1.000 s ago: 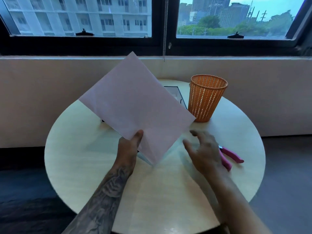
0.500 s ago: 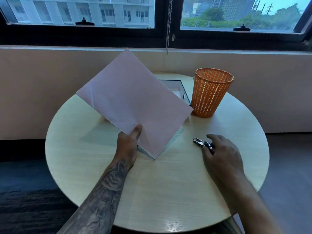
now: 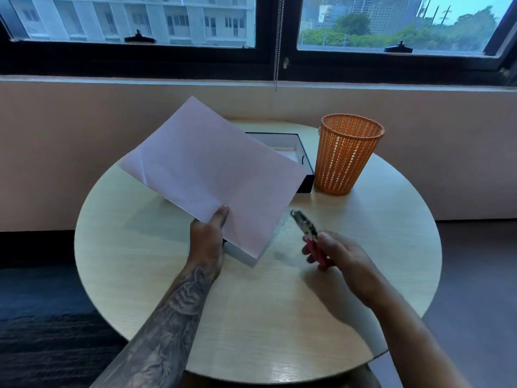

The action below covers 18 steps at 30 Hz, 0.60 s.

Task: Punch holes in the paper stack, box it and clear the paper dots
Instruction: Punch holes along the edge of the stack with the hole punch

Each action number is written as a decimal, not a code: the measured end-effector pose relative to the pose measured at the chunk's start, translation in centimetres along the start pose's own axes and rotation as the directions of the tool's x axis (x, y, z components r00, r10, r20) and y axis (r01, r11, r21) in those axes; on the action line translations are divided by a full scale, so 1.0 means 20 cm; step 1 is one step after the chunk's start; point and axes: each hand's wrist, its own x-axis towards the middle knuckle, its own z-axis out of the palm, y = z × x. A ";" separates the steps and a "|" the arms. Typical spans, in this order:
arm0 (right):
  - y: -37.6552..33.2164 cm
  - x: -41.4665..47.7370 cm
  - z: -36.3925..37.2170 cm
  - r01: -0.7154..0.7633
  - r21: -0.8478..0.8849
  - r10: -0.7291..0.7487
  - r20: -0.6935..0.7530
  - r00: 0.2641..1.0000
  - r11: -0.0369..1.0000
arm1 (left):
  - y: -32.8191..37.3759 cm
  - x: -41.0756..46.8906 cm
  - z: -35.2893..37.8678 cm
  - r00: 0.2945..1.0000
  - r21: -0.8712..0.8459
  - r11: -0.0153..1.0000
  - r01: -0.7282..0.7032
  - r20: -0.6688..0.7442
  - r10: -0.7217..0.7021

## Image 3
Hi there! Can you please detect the person's left hand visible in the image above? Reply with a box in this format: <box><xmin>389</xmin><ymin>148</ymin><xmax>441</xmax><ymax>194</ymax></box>
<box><xmin>185</xmin><ymin>204</ymin><xmax>230</xmax><ymax>281</ymax></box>

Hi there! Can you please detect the dark carpet rug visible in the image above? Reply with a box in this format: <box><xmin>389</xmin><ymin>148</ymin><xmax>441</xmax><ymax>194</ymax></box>
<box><xmin>0</xmin><ymin>264</ymin><xmax>129</xmax><ymax>388</ymax></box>

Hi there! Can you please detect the white paper sheet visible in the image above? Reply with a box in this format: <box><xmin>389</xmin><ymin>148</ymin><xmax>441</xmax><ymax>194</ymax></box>
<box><xmin>117</xmin><ymin>96</ymin><xmax>308</xmax><ymax>268</ymax></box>

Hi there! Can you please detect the metal bead blind chain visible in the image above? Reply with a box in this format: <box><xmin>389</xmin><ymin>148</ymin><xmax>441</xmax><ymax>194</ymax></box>
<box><xmin>273</xmin><ymin>0</ymin><xmax>286</xmax><ymax>92</ymax></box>

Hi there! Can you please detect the orange plastic mesh basket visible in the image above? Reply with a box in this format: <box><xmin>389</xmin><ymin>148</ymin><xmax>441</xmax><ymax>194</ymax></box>
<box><xmin>314</xmin><ymin>114</ymin><xmax>385</xmax><ymax>196</ymax></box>

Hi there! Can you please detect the black shallow box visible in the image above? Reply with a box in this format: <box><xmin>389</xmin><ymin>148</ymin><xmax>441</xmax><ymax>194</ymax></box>
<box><xmin>222</xmin><ymin>132</ymin><xmax>316</xmax><ymax>268</ymax></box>

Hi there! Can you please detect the black window frame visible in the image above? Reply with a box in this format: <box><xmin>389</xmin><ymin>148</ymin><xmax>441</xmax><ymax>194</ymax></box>
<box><xmin>0</xmin><ymin>0</ymin><xmax>517</xmax><ymax>86</ymax></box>

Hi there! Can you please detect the round light wooden table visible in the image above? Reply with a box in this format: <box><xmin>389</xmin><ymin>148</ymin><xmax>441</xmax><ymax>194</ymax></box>
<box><xmin>74</xmin><ymin>119</ymin><xmax>443</xmax><ymax>385</ymax></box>

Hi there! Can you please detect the person's right forearm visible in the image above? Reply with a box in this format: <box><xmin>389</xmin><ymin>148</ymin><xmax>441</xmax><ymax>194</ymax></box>
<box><xmin>368</xmin><ymin>290</ymin><xmax>485</xmax><ymax>388</ymax></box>

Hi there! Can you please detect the person's right hand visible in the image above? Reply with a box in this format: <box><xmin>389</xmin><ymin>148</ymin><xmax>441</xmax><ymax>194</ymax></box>
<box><xmin>306</xmin><ymin>232</ymin><xmax>389</xmax><ymax>308</ymax></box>

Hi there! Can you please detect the pink handled hole punch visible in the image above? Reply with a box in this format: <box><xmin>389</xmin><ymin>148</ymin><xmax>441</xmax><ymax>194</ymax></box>
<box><xmin>290</xmin><ymin>209</ymin><xmax>334</xmax><ymax>268</ymax></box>

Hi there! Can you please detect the person's left forearm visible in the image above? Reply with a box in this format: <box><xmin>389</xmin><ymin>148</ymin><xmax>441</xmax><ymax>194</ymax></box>
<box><xmin>90</xmin><ymin>264</ymin><xmax>215</xmax><ymax>388</ymax></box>

